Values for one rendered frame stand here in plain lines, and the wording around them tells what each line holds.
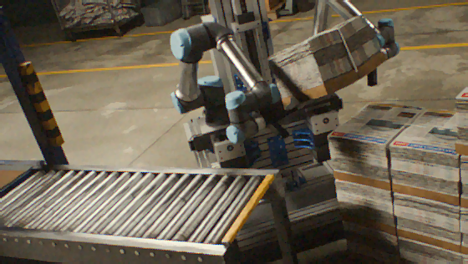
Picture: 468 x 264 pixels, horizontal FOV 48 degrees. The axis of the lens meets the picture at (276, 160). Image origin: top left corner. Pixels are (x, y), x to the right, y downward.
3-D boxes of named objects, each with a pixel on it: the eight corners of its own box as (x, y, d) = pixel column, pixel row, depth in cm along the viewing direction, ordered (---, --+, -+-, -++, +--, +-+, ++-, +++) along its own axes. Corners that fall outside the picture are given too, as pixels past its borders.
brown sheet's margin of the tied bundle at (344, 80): (310, 96, 236) (307, 87, 236) (354, 82, 212) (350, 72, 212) (284, 108, 227) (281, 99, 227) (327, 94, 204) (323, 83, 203)
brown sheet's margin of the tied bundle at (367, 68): (343, 74, 249) (338, 67, 248) (387, 58, 225) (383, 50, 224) (322, 89, 240) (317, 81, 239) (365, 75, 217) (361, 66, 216)
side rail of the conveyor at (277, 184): (285, 193, 221) (280, 168, 215) (281, 200, 216) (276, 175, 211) (47, 183, 273) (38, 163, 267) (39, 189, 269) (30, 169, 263)
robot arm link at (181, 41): (206, 110, 262) (214, 37, 214) (179, 121, 256) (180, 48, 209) (195, 92, 266) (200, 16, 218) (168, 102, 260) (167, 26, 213)
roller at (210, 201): (236, 184, 222) (235, 174, 219) (180, 255, 184) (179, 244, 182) (225, 181, 223) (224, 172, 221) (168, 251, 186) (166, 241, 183)
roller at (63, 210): (113, 179, 247) (109, 170, 245) (43, 241, 209) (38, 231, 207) (104, 178, 249) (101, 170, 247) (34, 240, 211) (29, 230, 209)
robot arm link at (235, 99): (246, 85, 206) (251, 110, 211) (220, 94, 202) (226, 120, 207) (255, 89, 200) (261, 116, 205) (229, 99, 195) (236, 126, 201)
